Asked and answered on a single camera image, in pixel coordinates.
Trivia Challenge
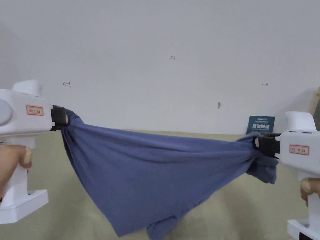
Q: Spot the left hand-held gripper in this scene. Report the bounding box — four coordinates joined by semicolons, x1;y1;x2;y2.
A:
0;80;70;224

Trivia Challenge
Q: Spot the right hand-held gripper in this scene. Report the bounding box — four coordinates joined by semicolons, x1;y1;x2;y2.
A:
253;111;320;240

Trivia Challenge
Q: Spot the blue shirt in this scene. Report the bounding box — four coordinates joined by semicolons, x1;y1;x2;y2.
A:
61;110;279;240

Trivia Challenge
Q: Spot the person's right hand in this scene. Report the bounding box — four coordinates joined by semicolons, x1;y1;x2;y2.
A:
300;177;320;208

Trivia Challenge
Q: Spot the person's left hand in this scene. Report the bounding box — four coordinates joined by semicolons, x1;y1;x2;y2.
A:
0;145;33;198

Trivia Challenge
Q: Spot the dark blue sign card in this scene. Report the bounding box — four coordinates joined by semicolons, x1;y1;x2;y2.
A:
246;116;276;136

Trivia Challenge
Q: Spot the bed with beige sheet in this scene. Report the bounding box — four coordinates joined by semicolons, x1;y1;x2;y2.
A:
0;128;320;240

